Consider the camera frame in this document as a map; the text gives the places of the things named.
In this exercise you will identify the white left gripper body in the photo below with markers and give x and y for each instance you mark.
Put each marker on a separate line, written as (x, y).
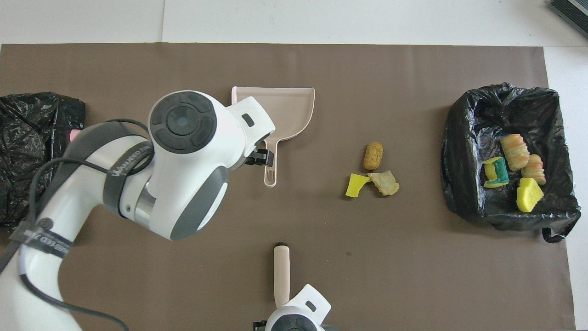
(255, 126)

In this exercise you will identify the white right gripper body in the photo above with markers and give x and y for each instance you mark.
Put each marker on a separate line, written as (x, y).
(310, 301)

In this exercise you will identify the beige plastic dustpan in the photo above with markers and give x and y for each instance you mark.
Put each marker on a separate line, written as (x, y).
(289, 110)

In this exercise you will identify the beige brush with black bristles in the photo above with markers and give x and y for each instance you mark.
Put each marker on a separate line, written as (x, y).
(281, 271)

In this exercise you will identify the small yellow sponge piece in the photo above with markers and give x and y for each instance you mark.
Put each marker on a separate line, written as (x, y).
(353, 187)

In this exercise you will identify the brown toy nugget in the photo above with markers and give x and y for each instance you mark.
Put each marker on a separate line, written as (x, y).
(373, 156)

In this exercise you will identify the pale beige toy pastry chunk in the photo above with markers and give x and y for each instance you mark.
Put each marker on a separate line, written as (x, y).
(386, 183)

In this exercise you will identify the notched yellow sponge green backing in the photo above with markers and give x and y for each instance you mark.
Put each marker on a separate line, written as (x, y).
(498, 174)

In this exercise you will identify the yellow sponge wedge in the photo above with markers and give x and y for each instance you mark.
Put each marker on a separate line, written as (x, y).
(528, 195)

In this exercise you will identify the large beige toy croissant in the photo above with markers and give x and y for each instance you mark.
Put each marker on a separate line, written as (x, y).
(514, 151)

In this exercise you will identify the small orange striped toy croissant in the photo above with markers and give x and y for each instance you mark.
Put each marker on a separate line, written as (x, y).
(535, 171)

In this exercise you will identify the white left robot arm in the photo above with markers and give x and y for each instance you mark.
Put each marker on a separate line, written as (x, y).
(179, 174)

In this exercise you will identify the black trash bag lined bin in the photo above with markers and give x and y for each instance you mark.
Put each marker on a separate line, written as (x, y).
(468, 138)

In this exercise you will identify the pink bin with black bag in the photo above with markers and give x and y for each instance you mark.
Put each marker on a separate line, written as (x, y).
(27, 119)

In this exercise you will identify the brown paper table mat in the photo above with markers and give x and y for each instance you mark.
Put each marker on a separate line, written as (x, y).
(413, 276)

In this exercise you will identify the dark ribbed device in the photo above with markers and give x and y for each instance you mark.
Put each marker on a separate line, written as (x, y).
(572, 9)

